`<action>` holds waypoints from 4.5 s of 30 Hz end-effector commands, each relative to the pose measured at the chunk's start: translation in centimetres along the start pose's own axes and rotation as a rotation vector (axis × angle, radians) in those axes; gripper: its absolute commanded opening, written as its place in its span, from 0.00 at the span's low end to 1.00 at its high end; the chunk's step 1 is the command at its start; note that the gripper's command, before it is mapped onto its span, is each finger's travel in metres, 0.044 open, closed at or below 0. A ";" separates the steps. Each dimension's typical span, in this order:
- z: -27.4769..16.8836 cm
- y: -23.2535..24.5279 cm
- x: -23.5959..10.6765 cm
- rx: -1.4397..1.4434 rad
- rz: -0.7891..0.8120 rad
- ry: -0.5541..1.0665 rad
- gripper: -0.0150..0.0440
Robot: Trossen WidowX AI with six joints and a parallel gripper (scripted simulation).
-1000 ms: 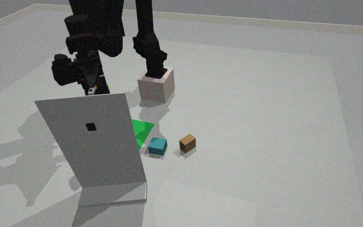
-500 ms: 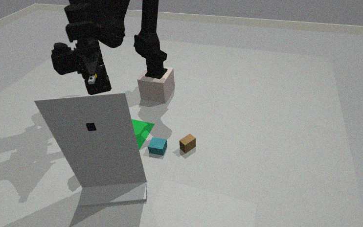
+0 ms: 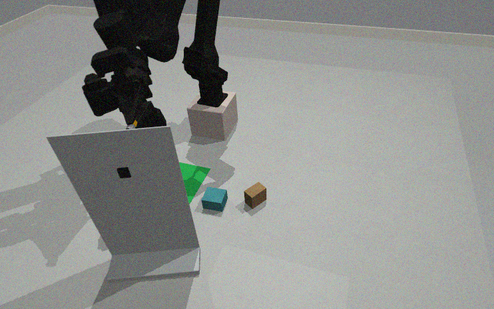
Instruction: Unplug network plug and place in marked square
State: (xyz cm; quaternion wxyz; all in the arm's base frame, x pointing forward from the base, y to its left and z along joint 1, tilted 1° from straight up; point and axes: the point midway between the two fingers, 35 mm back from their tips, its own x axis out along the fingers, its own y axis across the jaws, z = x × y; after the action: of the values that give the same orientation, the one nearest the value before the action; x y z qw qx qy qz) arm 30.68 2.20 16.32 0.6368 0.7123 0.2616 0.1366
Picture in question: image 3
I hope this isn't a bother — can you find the teal block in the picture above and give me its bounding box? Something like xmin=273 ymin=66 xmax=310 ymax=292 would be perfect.
xmin=201 ymin=187 xmax=228 ymax=212

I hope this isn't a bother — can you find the brown block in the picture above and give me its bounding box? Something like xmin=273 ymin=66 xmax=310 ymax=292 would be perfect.
xmin=244 ymin=182 xmax=266 ymax=209

